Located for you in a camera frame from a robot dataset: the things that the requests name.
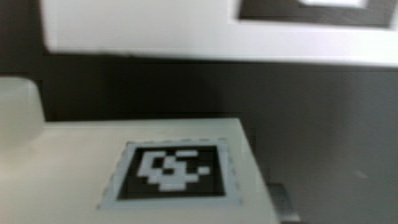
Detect white fiducial marker sheet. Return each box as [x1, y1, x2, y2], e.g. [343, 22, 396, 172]
[39, 0, 398, 68]

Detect white drawer with tag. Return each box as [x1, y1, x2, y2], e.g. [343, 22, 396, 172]
[0, 77, 279, 224]

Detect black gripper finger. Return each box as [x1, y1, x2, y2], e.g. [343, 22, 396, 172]
[268, 183, 300, 224]

